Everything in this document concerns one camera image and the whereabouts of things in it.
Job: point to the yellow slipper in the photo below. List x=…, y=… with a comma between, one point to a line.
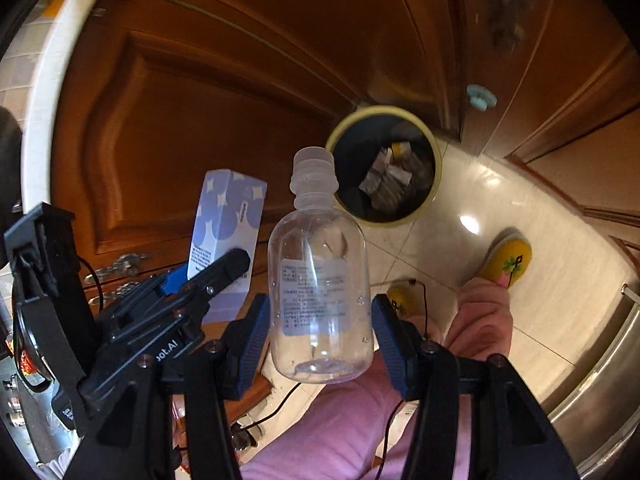
x=402, y=302
x=507, y=260

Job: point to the pink pants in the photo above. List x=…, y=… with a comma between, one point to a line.
x=340, y=425

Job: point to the white orange paper cup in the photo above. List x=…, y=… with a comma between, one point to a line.
x=400, y=149

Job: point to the purple white box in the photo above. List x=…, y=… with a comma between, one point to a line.
x=227, y=220

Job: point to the clear plastic bottle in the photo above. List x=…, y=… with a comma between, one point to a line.
x=320, y=260

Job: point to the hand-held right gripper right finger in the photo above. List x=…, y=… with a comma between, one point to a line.
x=392, y=345

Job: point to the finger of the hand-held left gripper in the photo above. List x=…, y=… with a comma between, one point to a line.
x=172, y=281
x=225, y=267

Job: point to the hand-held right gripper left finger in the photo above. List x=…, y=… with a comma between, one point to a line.
x=252, y=345

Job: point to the white paper leaflet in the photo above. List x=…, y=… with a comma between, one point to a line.
x=382, y=175

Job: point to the light blue cabinet knob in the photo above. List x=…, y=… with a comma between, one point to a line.
x=481, y=96

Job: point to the stainless steel cabinet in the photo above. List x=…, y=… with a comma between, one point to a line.
x=600, y=370

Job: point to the round black trash bin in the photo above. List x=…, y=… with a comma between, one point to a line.
x=360, y=130

